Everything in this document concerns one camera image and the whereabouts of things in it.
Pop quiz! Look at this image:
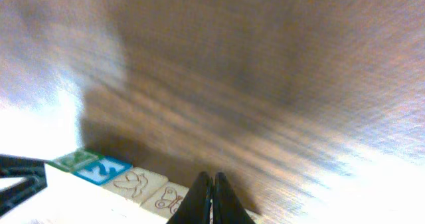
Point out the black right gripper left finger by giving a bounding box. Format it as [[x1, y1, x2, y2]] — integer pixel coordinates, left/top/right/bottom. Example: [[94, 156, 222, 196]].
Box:
[[167, 171, 213, 224]]

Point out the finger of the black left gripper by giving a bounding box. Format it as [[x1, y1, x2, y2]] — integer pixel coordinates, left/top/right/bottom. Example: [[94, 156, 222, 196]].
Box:
[[1, 155, 47, 216]]

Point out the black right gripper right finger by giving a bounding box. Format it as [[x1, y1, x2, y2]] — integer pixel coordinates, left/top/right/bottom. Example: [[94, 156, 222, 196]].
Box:
[[212, 172, 255, 224]]

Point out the wooden block red 9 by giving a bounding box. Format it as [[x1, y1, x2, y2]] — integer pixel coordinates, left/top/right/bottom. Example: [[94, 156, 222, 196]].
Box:
[[141, 182, 189, 219]]

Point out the wooden block green 2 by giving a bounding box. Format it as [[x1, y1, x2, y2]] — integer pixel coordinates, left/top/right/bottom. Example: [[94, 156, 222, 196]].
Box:
[[47, 148, 104, 173]]

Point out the wooden block red I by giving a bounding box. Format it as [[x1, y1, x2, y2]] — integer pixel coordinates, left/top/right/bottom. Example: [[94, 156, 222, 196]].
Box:
[[102, 167, 169, 205]]

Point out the wooden block elephant 5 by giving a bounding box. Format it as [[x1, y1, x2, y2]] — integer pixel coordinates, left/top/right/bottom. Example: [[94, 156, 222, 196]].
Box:
[[72, 157, 132, 185]]

